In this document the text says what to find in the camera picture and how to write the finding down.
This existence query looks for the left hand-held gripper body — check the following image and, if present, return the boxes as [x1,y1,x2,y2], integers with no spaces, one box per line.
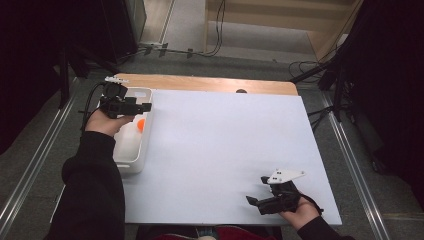
[99,75,135,120]

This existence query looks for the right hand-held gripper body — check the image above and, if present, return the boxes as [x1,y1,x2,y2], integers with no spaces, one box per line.
[258,168,307,216]

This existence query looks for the white plastic bin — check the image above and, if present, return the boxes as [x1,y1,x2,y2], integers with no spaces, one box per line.
[111,87,155,175]

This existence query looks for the person's left hand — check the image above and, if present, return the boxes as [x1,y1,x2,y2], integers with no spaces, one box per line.
[84,108,136,138]

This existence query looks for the person's right hand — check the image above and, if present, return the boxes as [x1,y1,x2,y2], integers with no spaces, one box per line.
[279,196,322,231]

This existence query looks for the white table mat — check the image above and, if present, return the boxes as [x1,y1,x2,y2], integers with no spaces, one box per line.
[123,89,343,227]

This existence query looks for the black stand legs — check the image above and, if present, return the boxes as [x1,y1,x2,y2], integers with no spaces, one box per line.
[289,54,349,123]
[57,44,120,110]

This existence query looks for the power strip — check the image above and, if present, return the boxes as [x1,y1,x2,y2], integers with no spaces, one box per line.
[139,41,169,52]

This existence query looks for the black cabinet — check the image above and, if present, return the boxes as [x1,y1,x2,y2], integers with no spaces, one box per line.
[99,0,148,65]

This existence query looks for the dark curtain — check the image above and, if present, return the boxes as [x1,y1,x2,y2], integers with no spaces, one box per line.
[0,0,105,155]
[341,0,424,209]

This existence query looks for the wooden steps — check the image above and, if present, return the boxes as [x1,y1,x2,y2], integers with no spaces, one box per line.
[203,0,365,63]

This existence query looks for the left hand-held gripper black cable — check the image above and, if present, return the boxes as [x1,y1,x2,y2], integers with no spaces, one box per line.
[79,81,108,132]

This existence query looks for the hand-held gripper black cable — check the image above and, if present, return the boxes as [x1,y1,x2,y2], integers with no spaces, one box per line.
[298,193,325,216]
[79,81,108,132]

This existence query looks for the right hand-held gripper black cable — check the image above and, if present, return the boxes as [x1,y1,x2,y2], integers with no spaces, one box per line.
[298,193,325,216]

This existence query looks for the metal floor rail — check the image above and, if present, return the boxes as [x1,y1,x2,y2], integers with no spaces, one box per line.
[0,77,80,232]
[319,89,392,240]

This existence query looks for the black hanging cable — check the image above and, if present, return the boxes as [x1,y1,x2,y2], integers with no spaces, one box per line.
[201,0,227,58]

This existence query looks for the black coiled floor cable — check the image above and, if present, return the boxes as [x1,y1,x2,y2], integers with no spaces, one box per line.
[287,59,334,84]

